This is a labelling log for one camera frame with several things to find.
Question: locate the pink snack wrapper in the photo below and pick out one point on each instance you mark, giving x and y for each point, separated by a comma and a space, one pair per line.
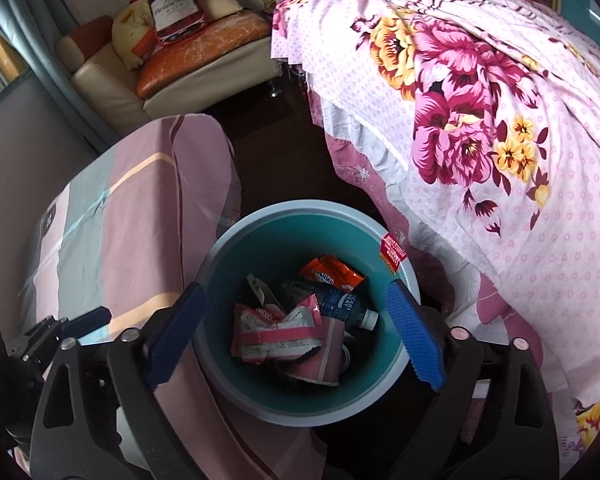
275, 332

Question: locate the clear plastic water bottle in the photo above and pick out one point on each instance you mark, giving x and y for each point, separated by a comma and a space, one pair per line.
337, 305

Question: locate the teal plastic bin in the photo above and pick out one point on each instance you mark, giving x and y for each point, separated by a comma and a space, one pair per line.
220, 270

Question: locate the cream leather sofa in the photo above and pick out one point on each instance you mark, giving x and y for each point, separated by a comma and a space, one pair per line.
180, 90

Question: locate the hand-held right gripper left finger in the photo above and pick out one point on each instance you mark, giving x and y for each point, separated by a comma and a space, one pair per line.
172, 340

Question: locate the blue grey curtain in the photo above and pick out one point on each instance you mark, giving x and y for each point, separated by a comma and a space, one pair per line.
35, 25

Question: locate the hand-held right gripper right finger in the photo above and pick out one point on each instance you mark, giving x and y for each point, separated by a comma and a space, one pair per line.
420, 340

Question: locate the pink paper cup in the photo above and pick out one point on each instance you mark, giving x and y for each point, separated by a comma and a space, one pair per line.
325, 355

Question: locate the grey partition board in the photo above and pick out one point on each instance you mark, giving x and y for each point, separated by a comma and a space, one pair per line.
30, 160

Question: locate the orange red snack wrapper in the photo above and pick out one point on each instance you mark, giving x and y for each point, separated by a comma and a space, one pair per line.
332, 274

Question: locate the yellow doll pillow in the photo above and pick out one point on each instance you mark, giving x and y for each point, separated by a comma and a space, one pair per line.
130, 30

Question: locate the red bottle print bag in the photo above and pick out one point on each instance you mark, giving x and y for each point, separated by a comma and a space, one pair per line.
175, 10

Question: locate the pink floral bedsheet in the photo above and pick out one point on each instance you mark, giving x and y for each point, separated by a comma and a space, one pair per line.
480, 110

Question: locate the orange seat cushion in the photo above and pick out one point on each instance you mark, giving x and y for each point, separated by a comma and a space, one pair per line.
200, 45

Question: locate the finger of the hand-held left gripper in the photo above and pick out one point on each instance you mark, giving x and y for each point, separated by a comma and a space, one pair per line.
45, 330
90, 319

